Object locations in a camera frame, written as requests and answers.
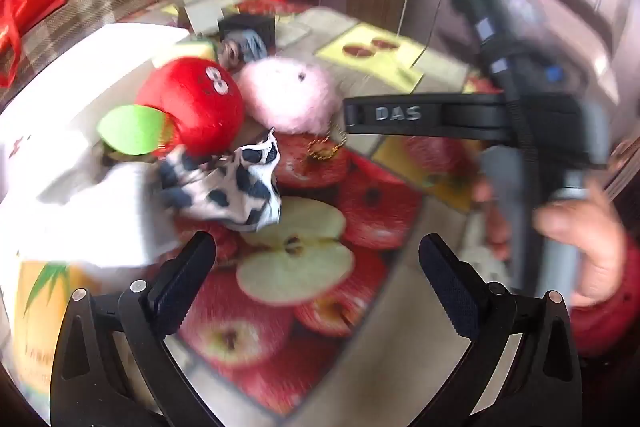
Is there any yellow sponge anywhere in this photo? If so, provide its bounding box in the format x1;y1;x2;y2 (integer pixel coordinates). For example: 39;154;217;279
152;39;216;65

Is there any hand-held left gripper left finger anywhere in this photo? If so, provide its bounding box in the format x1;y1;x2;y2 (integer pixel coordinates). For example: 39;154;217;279
50;231;231;427

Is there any red apple plush toy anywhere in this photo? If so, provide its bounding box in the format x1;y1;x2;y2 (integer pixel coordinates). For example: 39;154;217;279
97;56;246;160

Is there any blue grey braided rope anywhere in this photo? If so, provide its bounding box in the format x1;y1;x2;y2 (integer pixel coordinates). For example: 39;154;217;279
220;32;268;68

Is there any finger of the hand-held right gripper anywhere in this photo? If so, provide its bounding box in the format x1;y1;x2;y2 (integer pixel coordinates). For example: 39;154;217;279
344;93;511;142

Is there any red tote bag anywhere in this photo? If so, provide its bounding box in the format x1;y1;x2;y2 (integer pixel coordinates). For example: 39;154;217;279
0;0;66;88

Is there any black and white spotted cloth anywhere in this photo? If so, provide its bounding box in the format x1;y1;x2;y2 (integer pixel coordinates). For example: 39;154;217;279
157;129;283;233

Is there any black box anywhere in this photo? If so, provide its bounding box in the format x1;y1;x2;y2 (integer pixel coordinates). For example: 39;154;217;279
218;14;277;52

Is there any plaid blanket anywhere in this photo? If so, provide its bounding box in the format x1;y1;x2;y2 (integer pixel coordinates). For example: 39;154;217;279
0;0;193;108

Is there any person's right hand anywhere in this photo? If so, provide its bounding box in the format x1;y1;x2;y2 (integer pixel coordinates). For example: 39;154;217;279
472;142;632;308

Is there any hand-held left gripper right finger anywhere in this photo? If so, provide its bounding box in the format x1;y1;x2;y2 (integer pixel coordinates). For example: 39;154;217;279
415;234;583;427

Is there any pink fluffy plush toy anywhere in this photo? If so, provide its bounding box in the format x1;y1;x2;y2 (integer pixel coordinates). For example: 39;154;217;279
237;57;348;162

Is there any fruit print tablecloth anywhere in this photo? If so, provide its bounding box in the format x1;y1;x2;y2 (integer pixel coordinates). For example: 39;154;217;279
0;0;506;427

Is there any person's right forearm red sleeve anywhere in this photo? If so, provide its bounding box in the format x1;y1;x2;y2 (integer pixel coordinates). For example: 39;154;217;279
570;237;640;360

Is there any grey folded cardboard piece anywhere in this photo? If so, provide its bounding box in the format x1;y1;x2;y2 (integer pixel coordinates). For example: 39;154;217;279
180;0;236;35

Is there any white cardboard box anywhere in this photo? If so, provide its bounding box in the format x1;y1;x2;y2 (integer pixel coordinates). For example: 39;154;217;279
0;24;201;270

